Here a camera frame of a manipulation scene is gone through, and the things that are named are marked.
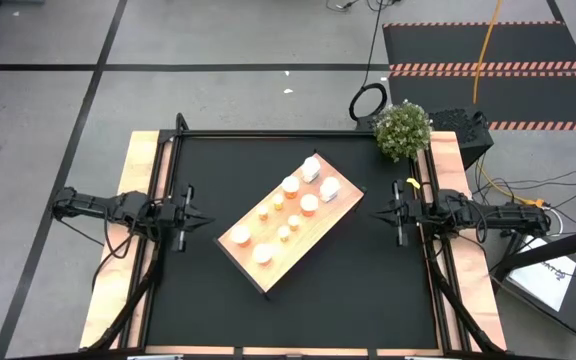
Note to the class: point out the yellow tape tag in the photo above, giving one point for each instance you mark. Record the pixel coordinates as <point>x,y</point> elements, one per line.
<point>413,183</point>

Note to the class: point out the black mat with striped edges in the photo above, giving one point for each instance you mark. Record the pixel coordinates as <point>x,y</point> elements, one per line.
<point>433,45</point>

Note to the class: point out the green potted plant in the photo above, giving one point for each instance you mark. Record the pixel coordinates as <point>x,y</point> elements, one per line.
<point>403,130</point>

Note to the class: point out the black metal table frame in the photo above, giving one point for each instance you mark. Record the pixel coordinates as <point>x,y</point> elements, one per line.
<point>288,134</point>

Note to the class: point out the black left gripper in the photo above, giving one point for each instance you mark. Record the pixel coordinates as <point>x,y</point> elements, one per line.
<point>180,217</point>

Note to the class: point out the silver aluminium extrusion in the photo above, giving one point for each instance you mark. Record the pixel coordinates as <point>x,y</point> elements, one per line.
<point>155,357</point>

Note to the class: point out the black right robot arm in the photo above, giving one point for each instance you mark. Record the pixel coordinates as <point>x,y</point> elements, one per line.
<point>493,217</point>

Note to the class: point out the white round piece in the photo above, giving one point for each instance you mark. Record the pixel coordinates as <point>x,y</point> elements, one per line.
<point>262,252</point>

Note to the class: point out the black perforated box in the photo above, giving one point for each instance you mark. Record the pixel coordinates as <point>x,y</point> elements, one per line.
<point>460,130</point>

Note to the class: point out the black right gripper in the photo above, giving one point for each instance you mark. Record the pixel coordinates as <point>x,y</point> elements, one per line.
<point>408,215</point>

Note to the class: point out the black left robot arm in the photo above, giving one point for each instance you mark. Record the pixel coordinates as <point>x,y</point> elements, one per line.
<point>113,207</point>

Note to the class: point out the white paper sheet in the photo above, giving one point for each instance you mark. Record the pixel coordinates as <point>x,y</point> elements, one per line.
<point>543,280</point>

